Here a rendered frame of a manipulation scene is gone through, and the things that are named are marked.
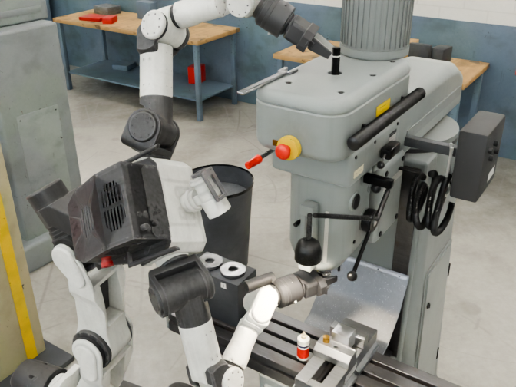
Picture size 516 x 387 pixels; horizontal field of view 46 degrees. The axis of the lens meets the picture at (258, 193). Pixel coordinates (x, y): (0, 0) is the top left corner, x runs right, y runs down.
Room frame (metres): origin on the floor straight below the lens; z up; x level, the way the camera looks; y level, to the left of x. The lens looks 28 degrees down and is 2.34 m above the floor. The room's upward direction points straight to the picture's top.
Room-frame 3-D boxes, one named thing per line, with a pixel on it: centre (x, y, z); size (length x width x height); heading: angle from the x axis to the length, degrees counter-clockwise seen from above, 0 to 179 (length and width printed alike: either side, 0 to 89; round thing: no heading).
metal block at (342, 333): (1.50, -0.27, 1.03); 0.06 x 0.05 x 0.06; 56
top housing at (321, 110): (1.56, -0.21, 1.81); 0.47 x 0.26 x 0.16; 147
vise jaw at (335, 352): (1.45, -0.24, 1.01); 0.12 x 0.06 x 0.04; 56
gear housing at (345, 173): (1.58, -0.23, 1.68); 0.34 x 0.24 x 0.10; 147
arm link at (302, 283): (1.50, -0.13, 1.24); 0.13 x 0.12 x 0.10; 32
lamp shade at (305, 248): (1.34, -0.13, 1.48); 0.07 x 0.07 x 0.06
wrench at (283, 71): (1.47, -0.03, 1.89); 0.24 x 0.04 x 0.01; 147
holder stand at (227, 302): (1.78, 0.13, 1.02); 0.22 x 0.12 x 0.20; 58
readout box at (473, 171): (1.61, -0.65, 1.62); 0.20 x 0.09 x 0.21; 147
